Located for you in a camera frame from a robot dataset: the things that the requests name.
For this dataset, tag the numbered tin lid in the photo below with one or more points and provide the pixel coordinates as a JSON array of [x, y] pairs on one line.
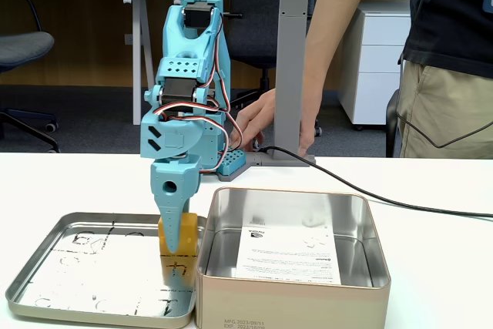
[[115, 267]]

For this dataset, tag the white drawer cabinet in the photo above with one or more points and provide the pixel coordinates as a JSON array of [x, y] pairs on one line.
[[381, 59]]

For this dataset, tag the grey metal stand pole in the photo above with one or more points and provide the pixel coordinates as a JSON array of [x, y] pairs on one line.
[[292, 55]]

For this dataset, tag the black office chair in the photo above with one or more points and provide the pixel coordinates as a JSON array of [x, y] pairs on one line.
[[254, 17]]

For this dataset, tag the gold tin box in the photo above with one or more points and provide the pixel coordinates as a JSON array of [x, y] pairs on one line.
[[289, 302]]

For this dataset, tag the person's right hand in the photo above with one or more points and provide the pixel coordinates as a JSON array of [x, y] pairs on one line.
[[258, 113]]

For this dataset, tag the grey office chair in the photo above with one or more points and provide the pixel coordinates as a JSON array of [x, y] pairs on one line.
[[23, 45]]

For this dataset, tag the person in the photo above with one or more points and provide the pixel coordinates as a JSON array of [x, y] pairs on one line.
[[447, 36]]

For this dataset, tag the white printed paper sheet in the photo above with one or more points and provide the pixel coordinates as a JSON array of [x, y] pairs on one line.
[[289, 256]]

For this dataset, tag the yellow lego block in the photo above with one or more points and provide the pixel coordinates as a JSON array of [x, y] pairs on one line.
[[188, 232]]

